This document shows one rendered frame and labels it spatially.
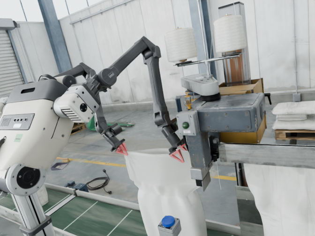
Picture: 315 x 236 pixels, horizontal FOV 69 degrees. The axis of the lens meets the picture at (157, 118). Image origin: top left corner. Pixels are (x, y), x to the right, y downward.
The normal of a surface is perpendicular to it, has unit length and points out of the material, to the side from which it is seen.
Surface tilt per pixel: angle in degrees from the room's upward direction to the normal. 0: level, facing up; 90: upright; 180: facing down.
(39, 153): 115
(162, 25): 90
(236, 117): 90
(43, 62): 90
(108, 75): 74
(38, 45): 90
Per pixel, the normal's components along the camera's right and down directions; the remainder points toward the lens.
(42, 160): 0.60, 0.49
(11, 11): 0.84, -0.03
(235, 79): -0.52, 0.31
